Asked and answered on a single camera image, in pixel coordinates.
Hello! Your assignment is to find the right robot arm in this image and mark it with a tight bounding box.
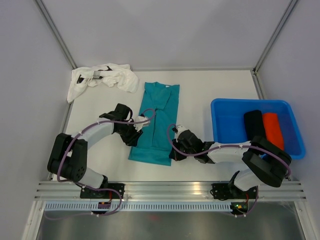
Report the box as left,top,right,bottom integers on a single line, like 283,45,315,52
169,125,292,198

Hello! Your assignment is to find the aluminium mounting rail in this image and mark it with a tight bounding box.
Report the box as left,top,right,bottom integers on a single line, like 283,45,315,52
33,180,307,202

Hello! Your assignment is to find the rolled orange t-shirt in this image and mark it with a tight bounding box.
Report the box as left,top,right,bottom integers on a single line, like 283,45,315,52
262,112,285,151

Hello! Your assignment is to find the white t-shirt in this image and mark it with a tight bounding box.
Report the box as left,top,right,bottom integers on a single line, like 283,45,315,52
66,63,140,103

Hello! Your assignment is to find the teal t-shirt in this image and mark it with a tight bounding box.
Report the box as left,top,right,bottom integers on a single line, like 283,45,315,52
128,82,180,166

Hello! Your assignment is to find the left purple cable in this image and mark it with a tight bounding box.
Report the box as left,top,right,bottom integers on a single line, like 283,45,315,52
44,108,156,221

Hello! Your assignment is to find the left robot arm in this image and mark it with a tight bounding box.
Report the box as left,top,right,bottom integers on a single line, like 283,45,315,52
47,103,148,198

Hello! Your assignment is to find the purple cable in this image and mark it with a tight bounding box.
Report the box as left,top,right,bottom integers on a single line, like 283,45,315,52
44,108,156,221
166,123,292,218

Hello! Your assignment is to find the blue plastic bin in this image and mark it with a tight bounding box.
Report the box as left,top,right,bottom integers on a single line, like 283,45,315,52
210,98,306,160

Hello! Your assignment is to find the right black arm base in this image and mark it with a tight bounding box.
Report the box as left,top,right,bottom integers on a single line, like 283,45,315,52
210,183,257,201

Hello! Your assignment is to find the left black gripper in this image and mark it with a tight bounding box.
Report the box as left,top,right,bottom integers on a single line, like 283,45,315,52
115,121,143,148

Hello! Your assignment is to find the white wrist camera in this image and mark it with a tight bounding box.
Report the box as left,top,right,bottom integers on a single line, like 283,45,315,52
133,115,150,132
175,125,188,134

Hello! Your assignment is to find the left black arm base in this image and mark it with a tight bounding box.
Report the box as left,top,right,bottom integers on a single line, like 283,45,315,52
80,182,125,200

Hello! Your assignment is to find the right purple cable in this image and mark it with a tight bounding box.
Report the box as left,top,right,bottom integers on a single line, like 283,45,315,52
166,123,292,218

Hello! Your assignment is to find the rolled black t-shirt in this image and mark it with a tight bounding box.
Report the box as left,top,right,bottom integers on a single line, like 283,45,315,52
243,110,266,140

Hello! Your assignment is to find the white slotted cable duct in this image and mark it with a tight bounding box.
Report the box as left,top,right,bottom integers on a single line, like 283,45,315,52
44,201,232,212

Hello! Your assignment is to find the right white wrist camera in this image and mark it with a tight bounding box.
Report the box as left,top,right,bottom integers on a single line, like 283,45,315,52
175,125,188,134

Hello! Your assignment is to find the aluminium frame post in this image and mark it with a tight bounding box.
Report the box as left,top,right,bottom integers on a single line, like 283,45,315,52
33,0,78,70
252,0,300,75

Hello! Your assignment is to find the right aluminium frame post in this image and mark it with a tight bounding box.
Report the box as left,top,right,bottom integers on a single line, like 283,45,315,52
252,0,300,75

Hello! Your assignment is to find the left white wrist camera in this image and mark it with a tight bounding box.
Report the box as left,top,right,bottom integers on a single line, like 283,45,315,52
133,115,150,132

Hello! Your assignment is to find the left aluminium frame post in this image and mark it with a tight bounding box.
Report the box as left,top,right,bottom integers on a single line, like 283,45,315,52
33,0,78,70

